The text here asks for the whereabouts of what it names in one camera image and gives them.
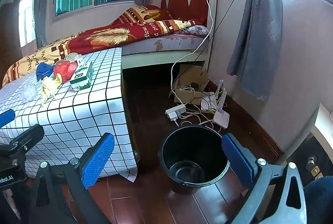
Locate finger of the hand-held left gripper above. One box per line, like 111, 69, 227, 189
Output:
0, 109, 16, 128
0, 124, 45, 160

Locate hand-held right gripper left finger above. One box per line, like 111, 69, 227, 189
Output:
27, 132, 115, 224

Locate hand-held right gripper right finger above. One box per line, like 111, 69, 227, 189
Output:
221, 133, 308, 224

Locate clear plastic wrapper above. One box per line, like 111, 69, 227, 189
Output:
21, 82, 37, 103

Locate yellow wrapper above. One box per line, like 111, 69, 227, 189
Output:
41, 76, 63, 106

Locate blue cloth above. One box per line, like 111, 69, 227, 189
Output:
36, 62, 56, 81

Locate black plastic trash bin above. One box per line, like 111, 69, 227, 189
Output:
159, 124, 231, 194

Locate red plastic bag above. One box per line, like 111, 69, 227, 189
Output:
53, 61, 78, 82

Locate green and white box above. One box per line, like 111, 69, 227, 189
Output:
70, 61, 94, 92

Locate white router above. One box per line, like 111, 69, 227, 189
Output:
213, 80, 231, 129

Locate white grid tablecloth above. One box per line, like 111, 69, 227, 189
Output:
0, 47, 139, 183

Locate white papers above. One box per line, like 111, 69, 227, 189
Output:
201, 91, 217, 113

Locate white power strip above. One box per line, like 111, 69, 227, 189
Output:
165, 106, 187, 122

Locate cardboard box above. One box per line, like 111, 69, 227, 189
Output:
173, 64, 210, 106

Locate person's blue trouser leg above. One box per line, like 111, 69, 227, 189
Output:
303, 177, 333, 224

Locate white cabinet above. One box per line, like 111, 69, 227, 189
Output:
285, 103, 333, 183

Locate narrow side window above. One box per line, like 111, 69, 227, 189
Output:
18, 0, 35, 46

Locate bed with red blanket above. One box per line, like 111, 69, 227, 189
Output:
2, 4, 209, 86

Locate white bed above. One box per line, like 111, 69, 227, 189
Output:
121, 0, 217, 71

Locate patterned grey pillow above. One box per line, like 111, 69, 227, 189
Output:
182, 25, 210, 36

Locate red and white headboard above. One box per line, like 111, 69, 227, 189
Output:
160, 0, 217, 32

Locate tangle of white cables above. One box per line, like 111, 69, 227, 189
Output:
174, 107, 222, 134

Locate black cable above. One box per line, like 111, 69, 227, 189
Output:
178, 0, 249, 77

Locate white cable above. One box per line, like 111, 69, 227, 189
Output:
170, 0, 216, 96

